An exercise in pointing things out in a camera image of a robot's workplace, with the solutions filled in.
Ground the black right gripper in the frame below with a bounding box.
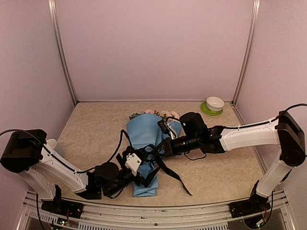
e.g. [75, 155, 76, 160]
[151, 134, 200, 158]

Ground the black printed ribbon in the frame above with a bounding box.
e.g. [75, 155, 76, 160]
[141, 145, 193, 196]

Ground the fake flower bunch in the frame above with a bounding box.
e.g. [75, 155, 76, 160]
[129, 109, 179, 121]

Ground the blue wrapping paper sheet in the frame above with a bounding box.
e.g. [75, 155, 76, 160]
[126, 114, 168, 197]

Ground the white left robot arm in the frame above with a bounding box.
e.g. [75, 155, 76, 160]
[0, 129, 160, 213]

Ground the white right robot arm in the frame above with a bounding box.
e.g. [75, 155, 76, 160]
[165, 110, 306, 213]

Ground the green plastic saucer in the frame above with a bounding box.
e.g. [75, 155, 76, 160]
[201, 102, 223, 116]

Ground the white ceramic bowl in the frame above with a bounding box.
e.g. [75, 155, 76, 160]
[206, 96, 225, 112]

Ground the white blue paper cup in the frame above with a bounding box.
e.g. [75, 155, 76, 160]
[46, 139, 57, 154]

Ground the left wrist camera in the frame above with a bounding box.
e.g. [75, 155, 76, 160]
[116, 149, 145, 176]

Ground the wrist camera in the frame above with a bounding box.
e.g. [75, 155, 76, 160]
[116, 149, 145, 176]
[157, 120, 178, 139]

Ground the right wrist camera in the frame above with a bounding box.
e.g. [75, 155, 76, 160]
[157, 120, 178, 139]

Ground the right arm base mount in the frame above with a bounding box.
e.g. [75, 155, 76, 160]
[229, 181, 271, 218]

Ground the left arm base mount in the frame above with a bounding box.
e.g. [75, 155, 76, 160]
[41, 185, 84, 219]

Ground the aluminium table frame rail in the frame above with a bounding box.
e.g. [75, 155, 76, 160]
[16, 189, 298, 230]

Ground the right corner metal post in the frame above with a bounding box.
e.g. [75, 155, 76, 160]
[232, 0, 260, 106]

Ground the corner metal post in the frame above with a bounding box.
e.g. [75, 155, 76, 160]
[232, 0, 260, 106]
[48, 0, 79, 107]

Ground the left corner metal post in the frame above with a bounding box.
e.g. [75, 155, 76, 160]
[48, 0, 79, 107]

